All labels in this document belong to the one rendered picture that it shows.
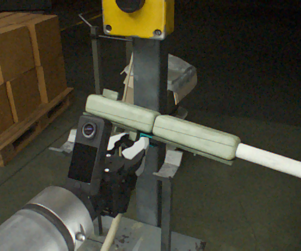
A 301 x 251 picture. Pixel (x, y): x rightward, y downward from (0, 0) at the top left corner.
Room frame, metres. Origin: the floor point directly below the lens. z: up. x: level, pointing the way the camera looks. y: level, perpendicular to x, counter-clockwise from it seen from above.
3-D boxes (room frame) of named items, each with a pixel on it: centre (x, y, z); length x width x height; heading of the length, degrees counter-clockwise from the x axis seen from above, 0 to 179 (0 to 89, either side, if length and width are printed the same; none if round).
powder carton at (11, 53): (2.59, 1.19, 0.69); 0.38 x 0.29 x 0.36; 160
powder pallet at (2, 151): (2.66, 1.31, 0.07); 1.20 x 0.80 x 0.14; 165
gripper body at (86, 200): (0.40, 0.09, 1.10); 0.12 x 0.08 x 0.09; 154
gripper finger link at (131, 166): (0.45, 0.04, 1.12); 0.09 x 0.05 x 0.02; 146
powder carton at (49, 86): (2.99, 1.03, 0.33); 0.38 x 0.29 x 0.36; 165
